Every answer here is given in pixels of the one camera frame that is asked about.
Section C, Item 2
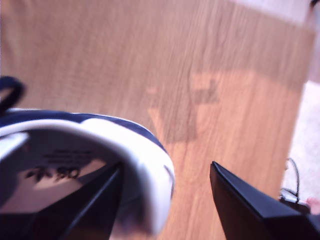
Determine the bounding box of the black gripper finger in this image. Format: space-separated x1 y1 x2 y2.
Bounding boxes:
34 163 124 240
210 161 313 240

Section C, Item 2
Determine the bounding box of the blue suede white-striped shoe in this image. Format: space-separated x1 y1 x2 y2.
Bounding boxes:
0 76 176 237

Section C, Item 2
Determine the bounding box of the thin black floor cable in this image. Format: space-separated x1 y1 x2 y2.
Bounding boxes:
286 157 301 201

